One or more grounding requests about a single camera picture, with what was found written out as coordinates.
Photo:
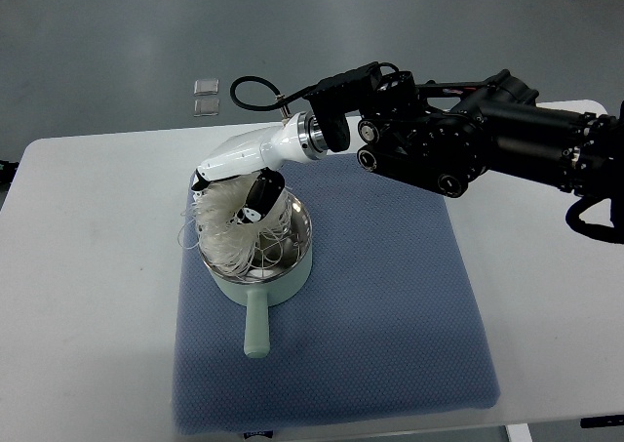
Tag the mint green steel pot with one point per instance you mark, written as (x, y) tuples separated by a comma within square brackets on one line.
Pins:
[(258, 296)]

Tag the white vermicelli nest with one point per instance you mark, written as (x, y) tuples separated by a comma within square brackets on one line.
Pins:
[(211, 228)]

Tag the black object at left edge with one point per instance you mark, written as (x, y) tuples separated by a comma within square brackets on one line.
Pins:
[(8, 171)]

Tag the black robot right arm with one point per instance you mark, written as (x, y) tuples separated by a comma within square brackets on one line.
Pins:
[(442, 136)]

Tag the wire steaming rack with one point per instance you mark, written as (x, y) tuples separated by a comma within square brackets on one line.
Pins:
[(273, 258)]

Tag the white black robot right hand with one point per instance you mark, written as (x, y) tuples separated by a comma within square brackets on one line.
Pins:
[(262, 152)]

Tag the white table leg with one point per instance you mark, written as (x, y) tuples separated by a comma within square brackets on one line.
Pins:
[(518, 432)]

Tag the blue textured mat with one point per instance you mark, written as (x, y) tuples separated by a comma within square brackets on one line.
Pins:
[(386, 324)]

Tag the upper metal floor plate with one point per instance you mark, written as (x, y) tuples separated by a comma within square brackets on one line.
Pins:
[(206, 87)]

